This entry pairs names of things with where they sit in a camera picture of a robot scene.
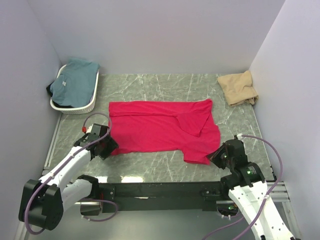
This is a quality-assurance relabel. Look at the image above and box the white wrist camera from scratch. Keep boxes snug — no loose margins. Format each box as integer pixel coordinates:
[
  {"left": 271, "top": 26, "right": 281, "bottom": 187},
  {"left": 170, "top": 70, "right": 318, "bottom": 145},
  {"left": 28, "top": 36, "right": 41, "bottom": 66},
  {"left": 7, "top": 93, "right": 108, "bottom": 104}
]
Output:
[
  {"left": 234, "top": 133, "right": 244, "bottom": 141},
  {"left": 81, "top": 125, "right": 93, "bottom": 134}
]

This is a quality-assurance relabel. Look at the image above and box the teal blue t shirt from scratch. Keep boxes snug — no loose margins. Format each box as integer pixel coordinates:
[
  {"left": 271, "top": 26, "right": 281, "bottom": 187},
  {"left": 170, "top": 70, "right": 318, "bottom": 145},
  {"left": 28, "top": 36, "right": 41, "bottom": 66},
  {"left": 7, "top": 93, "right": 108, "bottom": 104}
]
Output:
[{"left": 50, "top": 57, "right": 100, "bottom": 108}]

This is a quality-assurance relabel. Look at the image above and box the white laundry basket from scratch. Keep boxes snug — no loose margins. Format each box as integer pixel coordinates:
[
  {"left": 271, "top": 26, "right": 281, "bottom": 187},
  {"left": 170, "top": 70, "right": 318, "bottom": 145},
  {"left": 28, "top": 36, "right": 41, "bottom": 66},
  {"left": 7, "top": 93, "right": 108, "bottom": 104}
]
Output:
[{"left": 49, "top": 70, "right": 100, "bottom": 115}]

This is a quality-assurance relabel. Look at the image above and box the black garment in basket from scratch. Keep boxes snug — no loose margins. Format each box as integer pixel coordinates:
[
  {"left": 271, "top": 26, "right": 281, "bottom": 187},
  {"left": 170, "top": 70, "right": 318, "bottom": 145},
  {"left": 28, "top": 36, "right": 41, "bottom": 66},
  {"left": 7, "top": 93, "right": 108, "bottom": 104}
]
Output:
[{"left": 46, "top": 83, "right": 73, "bottom": 109}]

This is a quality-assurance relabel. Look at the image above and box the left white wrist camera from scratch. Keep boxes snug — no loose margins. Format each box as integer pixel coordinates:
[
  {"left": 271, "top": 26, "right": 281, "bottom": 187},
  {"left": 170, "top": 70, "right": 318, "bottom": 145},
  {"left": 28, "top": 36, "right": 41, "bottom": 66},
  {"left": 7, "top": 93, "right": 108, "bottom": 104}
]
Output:
[{"left": 81, "top": 125, "right": 93, "bottom": 134}]

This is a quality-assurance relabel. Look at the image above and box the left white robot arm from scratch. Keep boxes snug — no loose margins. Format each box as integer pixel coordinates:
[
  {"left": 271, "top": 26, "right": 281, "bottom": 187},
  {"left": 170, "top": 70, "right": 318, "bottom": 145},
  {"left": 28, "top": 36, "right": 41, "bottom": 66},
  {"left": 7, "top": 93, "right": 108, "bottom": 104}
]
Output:
[{"left": 18, "top": 123, "right": 119, "bottom": 235}]

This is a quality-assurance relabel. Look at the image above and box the red t shirt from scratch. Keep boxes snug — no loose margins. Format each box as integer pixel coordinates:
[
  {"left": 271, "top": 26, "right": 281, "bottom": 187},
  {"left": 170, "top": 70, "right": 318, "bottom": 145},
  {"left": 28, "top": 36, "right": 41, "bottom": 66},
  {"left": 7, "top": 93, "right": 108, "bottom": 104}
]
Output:
[{"left": 108, "top": 99, "right": 221, "bottom": 165}]

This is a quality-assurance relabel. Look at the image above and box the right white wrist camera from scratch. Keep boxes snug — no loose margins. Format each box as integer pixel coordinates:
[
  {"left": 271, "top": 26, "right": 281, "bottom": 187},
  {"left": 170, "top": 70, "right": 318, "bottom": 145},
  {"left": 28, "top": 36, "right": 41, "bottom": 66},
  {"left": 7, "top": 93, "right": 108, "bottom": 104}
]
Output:
[{"left": 234, "top": 133, "right": 244, "bottom": 141}]

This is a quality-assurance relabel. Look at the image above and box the aluminium frame rail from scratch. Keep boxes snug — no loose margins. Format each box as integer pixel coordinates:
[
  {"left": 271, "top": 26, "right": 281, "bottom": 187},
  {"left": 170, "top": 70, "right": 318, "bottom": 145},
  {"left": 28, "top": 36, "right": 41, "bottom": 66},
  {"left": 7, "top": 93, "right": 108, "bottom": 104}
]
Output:
[{"left": 39, "top": 144, "right": 291, "bottom": 205}]

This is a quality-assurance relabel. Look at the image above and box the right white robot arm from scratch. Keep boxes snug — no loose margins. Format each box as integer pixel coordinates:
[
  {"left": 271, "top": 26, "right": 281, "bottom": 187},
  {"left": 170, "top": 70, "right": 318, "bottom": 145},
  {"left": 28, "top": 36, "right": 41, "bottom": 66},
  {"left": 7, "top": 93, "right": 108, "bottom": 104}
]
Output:
[{"left": 207, "top": 133, "right": 295, "bottom": 240}]

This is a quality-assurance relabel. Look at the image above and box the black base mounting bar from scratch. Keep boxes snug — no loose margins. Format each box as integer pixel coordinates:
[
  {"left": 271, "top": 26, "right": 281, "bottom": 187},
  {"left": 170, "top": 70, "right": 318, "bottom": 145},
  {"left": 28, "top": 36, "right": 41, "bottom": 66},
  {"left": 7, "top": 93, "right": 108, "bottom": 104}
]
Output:
[{"left": 88, "top": 181, "right": 238, "bottom": 217}]

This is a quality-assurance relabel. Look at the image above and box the beige folded t shirt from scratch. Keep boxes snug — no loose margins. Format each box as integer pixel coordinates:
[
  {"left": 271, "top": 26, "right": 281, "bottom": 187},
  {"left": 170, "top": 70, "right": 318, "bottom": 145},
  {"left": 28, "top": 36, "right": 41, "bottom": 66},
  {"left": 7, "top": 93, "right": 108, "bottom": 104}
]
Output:
[{"left": 217, "top": 70, "right": 259, "bottom": 107}]

